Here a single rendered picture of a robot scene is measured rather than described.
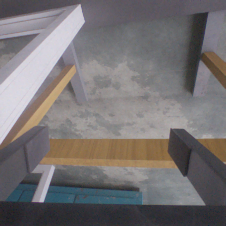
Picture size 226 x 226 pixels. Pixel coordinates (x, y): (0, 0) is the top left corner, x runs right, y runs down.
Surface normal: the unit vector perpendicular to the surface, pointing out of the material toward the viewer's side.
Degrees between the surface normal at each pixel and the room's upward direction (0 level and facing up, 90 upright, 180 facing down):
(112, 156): 90
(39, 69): 90
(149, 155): 90
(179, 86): 0
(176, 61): 0
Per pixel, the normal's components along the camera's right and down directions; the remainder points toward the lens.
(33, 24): -0.11, 0.73
